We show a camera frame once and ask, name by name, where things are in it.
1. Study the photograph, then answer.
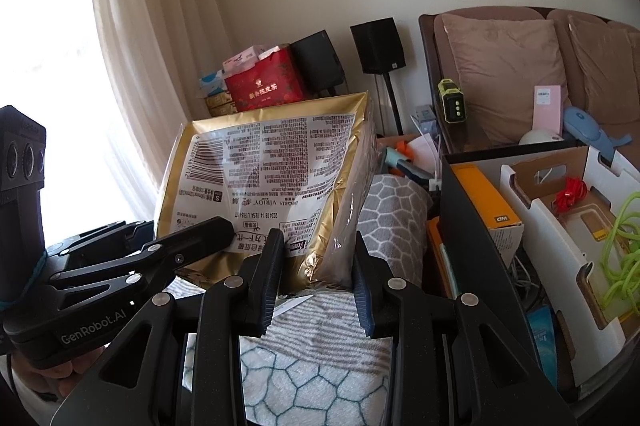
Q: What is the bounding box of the blue plush toy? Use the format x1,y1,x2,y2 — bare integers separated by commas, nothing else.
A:
563,107,632,162

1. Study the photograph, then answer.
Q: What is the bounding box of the brown sofa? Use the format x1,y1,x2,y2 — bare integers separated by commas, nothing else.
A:
419,6,639,163

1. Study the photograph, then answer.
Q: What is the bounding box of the white paper card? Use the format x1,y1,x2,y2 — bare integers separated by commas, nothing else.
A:
273,294,314,318

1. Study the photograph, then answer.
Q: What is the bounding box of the red tea gift bag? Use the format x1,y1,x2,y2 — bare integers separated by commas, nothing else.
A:
224,46,308,112

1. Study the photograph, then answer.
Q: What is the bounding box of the white cardboard box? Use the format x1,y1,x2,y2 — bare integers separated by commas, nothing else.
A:
500,147,639,385

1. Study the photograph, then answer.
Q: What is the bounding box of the left black speaker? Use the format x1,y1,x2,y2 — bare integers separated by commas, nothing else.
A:
290,30,345,97

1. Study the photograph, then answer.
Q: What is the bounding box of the blue tissue pack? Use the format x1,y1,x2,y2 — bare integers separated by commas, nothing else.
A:
527,306,559,388

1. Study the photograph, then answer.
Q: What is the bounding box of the left hand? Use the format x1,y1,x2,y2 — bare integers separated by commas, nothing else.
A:
12,347,105,398

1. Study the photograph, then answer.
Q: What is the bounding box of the orange WD box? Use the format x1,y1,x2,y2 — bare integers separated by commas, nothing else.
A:
452,163,524,267

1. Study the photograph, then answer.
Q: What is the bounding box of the cream curtain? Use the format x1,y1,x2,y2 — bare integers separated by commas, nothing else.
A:
93,0,231,219

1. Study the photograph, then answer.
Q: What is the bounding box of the green black lantern device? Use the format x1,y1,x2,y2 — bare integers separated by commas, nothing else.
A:
437,79,466,124

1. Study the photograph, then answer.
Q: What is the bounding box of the pink booklet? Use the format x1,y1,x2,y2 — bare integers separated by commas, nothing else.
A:
533,85,563,135

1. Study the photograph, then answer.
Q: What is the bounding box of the white helmet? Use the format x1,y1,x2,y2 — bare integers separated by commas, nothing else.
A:
518,129,563,146

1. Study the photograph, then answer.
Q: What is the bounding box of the grey patterned blanket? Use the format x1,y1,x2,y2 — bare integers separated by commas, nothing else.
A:
164,173,434,426

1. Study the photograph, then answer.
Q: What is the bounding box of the tan paper package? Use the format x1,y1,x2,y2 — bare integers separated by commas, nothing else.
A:
155,93,376,294

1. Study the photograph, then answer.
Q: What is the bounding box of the green cord lanyard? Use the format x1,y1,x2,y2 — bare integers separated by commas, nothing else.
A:
598,197,640,313

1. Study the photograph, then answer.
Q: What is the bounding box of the red ribbon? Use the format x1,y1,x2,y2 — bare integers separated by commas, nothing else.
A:
552,177,588,214

